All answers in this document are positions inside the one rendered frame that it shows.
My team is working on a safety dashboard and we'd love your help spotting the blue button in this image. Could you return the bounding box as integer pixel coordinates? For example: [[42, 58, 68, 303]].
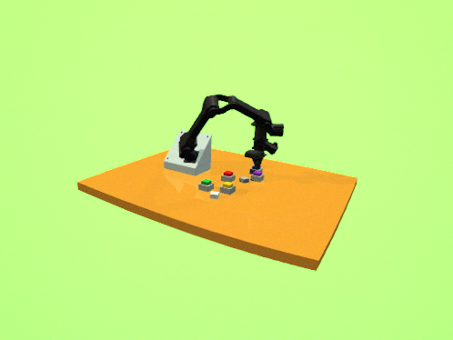
[[249, 165, 263, 175]]

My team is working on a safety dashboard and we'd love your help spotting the purple button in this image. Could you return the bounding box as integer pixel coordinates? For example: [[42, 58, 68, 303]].
[[250, 171, 265, 183]]

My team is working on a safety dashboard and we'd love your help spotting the yellow button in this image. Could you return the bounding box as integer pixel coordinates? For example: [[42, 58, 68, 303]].
[[219, 182, 236, 195]]

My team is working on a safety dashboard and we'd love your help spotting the red button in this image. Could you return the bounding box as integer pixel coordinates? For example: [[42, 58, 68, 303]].
[[221, 171, 236, 183]]

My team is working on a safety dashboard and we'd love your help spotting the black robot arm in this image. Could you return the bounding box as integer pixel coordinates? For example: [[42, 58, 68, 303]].
[[178, 95, 284, 164]]

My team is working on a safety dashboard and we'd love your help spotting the green button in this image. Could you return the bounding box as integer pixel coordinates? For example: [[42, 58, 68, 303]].
[[198, 179, 214, 192]]

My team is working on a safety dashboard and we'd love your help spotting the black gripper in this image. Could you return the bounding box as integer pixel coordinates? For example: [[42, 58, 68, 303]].
[[245, 135, 267, 170]]

